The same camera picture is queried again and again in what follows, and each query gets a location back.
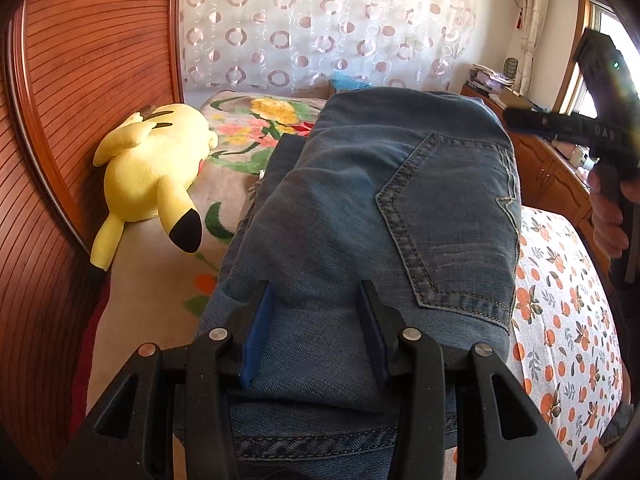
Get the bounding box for wooden louvered wardrobe door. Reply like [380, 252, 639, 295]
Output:
[1, 0, 182, 479]

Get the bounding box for blue denim jeans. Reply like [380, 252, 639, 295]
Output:
[196, 88, 521, 479]

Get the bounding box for orange print bed sheet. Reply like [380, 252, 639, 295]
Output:
[506, 208, 630, 479]

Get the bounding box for circle pattern sheer curtain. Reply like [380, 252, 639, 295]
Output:
[180, 0, 475, 94]

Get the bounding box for wooden cabinet under window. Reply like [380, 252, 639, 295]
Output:
[459, 81, 616, 281]

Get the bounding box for side drape curtain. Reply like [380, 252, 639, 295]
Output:
[514, 0, 549, 98]

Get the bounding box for yellow Pikachu plush toy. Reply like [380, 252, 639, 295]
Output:
[90, 103, 218, 271]

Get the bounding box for right hand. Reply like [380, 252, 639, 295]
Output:
[588, 169, 629, 259]

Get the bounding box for blue item in box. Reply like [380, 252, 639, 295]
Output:
[329, 72, 371, 93]

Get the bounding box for floral blanket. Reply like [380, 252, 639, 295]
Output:
[86, 91, 324, 404]

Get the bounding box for cardboard box on cabinet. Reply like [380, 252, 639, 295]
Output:
[498, 88, 533, 110]

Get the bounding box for window with wooden frame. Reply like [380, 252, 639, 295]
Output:
[553, 0, 639, 117]

